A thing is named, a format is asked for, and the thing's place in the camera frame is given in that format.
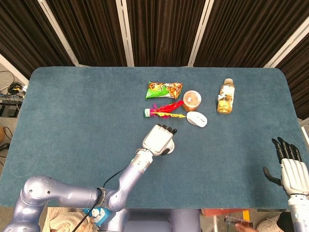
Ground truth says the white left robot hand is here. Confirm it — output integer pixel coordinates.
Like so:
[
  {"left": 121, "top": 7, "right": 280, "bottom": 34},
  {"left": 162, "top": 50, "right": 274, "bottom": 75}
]
[{"left": 141, "top": 124, "right": 178, "bottom": 157}]

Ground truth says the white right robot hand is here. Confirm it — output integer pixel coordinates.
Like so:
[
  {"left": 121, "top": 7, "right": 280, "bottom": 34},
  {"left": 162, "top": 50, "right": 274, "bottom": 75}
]
[{"left": 263, "top": 137, "right": 309, "bottom": 195}]

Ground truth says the bare person hand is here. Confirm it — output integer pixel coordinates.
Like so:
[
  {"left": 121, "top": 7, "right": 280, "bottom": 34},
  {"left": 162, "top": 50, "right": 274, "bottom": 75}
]
[{"left": 235, "top": 222, "right": 254, "bottom": 232}]

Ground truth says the white floral paper cup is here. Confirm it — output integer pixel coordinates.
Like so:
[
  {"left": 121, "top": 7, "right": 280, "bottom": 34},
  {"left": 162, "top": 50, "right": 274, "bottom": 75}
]
[{"left": 167, "top": 139, "right": 176, "bottom": 155}]

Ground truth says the white sneaker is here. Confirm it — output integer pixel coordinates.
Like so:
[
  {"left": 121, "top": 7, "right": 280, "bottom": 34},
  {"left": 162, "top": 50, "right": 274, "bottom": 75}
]
[{"left": 256, "top": 215, "right": 282, "bottom": 232}]

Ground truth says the colourful feather shuttlecock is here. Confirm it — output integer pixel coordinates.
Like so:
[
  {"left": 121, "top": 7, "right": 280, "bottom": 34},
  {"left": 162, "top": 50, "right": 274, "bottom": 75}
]
[{"left": 144, "top": 100, "right": 187, "bottom": 120}]

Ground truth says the black trouser leg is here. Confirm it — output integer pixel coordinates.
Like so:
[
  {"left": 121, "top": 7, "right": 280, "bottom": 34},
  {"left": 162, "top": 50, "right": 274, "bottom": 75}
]
[{"left": 276, "top": 211, "right": 294, "bottom": 232}]

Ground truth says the white computer mouse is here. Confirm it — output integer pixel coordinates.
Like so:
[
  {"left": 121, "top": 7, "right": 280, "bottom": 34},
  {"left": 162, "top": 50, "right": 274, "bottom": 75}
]
[{"left": 186, "top": 111, "right": 208, "bottom": 128}]

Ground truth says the green snack bag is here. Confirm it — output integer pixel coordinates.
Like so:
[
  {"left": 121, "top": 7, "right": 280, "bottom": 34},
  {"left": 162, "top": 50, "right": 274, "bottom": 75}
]
[{"left": 144, "top": 81, "right": 183, "bottom": 100}]

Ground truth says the clear jar of rubber bands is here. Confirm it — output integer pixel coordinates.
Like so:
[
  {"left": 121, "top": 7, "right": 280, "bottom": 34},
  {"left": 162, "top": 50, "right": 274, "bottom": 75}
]
[{"left": 182, "top": 90, "right": 202, "bottom": 112}]

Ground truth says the lilac robot torso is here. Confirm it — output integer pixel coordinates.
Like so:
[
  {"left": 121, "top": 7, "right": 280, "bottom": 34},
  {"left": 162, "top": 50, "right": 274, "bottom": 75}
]
[{"left": 101, "top": 208, "right": 201, "bottom": 232}]

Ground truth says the yellow tea bottle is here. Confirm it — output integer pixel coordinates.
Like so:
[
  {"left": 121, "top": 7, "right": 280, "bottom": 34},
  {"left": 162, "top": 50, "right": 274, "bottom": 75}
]
[{"left": 216, "top": 78, "right": 236, "bottom": 115}]

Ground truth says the blue cartoon packet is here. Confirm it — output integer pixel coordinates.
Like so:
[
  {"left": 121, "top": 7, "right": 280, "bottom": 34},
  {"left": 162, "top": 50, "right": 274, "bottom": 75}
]
[{"left": 83, "top": 207, "right": 112, "bottom": 227}]

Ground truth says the dark brown curtain panel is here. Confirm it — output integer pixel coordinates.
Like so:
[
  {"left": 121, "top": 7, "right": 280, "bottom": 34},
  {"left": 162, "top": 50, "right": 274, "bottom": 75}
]
[
  {"left": 45, "top": 0, "right": 127, "bottom": 67},
  {"left": 194, "top": 0, "right": 309, "bottom": 68},
  {"left": 126, "top": 0, "right": 207, "bottom": 68},
  {"left": 0, "top": 0, "right": 75, "bottom": 80}
]

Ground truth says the beige knitted cloth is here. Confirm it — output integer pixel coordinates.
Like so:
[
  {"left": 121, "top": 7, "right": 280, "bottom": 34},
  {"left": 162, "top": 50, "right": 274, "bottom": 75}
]
[{"left": 47, "top": 207, "right": 97, "bottom": 232}]

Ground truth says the black power box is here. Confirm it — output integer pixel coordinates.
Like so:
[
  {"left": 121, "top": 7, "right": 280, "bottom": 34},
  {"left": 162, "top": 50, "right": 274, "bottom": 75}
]
[{"left": 0, "top": 102, "right": 21, "bottom": 118}]

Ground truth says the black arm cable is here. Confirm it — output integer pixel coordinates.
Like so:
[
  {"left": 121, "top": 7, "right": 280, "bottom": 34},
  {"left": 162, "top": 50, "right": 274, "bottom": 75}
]
[{"left": 74, "top": 165, "right": 132, "bottom": 232}]

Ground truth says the white partition post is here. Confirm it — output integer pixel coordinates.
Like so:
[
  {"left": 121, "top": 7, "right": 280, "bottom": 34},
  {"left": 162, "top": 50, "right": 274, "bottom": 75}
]
[
  {"left": 0, "top": 53, "right": 29, "bottom": 87},
  {"left": 187, "top": 0, "right": 214, "bottom": 68},
  {"left": 263, "top": 16, "right": 309, "bottom": 68},
  {"left": 115, "top": 0, "right": 135, "bottom": 67},
  {"left": 37, "top": 0, "right": 83, "bottom": 67}
]

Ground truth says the black yellow cable bundle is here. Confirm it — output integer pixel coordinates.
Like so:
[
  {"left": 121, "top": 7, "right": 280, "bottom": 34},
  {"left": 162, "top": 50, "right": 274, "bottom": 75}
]
[{"left": 7, "top": 82, "right": 27, "bottom": 95}]

